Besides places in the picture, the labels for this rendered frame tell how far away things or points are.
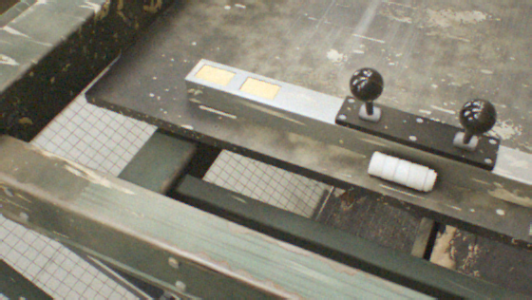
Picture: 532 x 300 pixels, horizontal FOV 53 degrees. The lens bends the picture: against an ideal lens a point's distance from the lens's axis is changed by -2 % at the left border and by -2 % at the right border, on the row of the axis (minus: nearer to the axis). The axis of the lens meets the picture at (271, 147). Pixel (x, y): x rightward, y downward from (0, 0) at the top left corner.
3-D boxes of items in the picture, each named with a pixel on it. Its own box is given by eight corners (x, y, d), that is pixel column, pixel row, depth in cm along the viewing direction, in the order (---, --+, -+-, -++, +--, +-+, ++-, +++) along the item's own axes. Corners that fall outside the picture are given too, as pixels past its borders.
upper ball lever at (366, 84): (380, 135, 68) (377, 99, 55) (351, 126, 69) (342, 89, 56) (389, 107, 69) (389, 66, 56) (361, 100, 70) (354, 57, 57)
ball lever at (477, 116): (474, 163, 65) (494, 133, 52) (444, 154, 66) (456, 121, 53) (484, 135, 65) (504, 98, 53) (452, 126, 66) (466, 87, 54)
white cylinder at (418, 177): (366, 178, 67) (428, 198, 65) (369, 162, 65) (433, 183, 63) (373, 161, 69) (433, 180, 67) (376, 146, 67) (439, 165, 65)
